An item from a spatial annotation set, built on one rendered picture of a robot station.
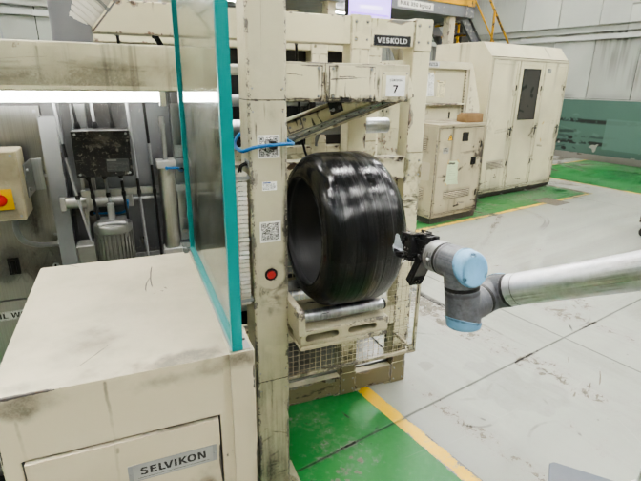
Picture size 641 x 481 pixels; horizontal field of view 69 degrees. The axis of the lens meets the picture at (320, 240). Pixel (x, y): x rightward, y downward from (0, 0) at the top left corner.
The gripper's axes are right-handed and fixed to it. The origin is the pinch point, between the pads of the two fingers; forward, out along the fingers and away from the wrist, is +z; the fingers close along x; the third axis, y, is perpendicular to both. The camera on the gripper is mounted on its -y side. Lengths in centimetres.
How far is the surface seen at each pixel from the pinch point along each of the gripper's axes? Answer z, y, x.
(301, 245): 62, -11, 10
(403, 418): 69, -114, -47
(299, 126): 64, 40, 8
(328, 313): 24.7, -28.2, 13.7
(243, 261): 31, -6, 42
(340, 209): 11.7, 12.0, 14.1
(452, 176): 369, -17, -305
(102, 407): -49, -6, 84
